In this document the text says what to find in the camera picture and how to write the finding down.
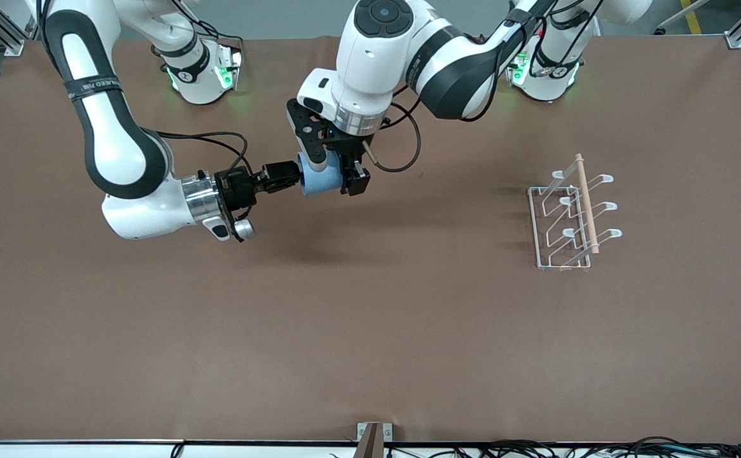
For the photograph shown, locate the white table edge rail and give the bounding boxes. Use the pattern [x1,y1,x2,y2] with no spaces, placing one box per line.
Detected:
[0,439,741,458]

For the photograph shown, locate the black right arm base cable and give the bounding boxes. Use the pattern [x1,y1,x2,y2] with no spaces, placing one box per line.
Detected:
[189,18,245,72]

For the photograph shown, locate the black cable bundle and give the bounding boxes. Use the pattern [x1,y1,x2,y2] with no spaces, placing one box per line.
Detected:
[386,436,741,458]

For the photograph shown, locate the blue plastic cup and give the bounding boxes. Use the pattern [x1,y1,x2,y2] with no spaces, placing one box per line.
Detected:
[298,153,347,197]

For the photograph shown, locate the brown table cover sheet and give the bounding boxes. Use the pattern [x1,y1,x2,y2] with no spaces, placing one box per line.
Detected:
[0,33,741,444]

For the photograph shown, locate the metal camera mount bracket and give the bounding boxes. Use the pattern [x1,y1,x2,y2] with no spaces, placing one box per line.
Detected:
[356,422,394,458]

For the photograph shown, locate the white wire cup rack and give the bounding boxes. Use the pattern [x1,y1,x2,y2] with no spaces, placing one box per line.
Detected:
[528,153,623,273]

